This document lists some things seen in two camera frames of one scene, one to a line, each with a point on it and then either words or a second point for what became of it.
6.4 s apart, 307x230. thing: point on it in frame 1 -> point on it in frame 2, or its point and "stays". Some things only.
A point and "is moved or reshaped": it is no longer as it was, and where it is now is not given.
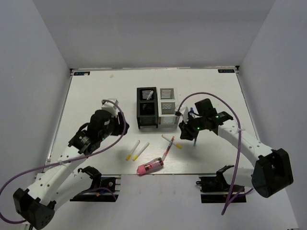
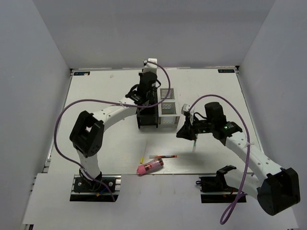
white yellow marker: x=141 y=152 is moved or reshaped
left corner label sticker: x=83 y=73 stays
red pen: x=168 y=148 -> x=159 y=156
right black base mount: x=216 y=189 stays
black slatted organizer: x=147 y=107 stays
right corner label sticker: x=226 y=71 stays
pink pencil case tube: x=156 y=163 stays
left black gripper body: x=112 y=129 -> x=141 y=74
